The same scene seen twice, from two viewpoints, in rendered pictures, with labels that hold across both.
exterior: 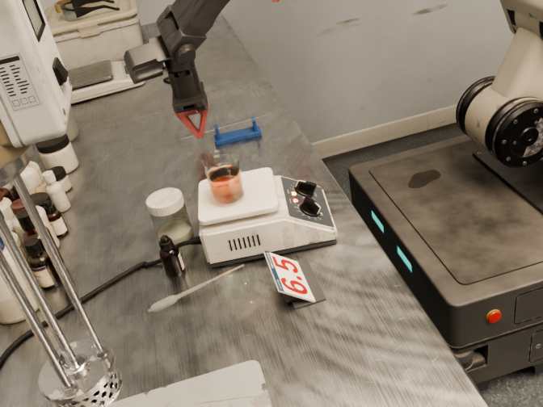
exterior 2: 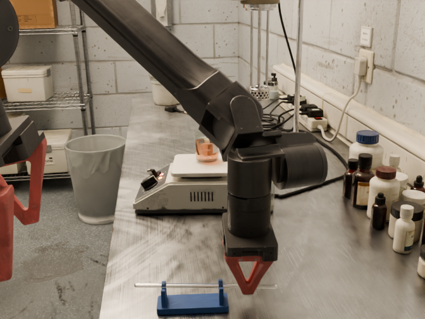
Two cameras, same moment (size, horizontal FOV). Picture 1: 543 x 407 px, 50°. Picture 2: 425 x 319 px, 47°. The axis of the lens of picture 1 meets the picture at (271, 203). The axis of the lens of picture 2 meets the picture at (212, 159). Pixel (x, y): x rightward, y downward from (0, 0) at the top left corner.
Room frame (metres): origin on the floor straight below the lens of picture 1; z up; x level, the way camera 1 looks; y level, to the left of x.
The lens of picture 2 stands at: (1.70, 0.08, 1.17)
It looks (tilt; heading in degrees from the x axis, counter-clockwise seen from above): 19 degrees down; 180
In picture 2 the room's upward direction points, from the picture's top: 1 degrees counter-clockwise
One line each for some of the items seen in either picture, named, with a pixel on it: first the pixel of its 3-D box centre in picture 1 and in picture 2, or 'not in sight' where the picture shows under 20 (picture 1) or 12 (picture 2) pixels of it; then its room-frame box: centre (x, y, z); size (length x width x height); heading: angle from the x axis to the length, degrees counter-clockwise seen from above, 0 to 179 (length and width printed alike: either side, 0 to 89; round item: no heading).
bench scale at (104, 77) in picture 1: (96, 79); not in sight; (1.62, 0.42, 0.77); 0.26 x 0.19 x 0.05; 100
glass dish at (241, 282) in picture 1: (236, 280); not in sight; (0.64, 0.07, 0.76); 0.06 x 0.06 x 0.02
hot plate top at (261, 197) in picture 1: (237, 195); (201, 164); (0.75, 0.05, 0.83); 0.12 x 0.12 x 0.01; 89
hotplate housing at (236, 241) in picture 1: (258, 214); (190, 184); (0.75, 0.02, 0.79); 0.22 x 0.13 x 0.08; 89
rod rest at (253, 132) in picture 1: (236, 130); (192, 295); (1.11, 0.04, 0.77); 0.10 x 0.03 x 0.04; 92
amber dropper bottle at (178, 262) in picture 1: (170, 253); not in sight; (0.70, 0.16, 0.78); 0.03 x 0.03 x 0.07
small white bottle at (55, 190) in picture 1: (55, 190); (404, 228); (0.96, 0.39, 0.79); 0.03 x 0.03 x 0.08
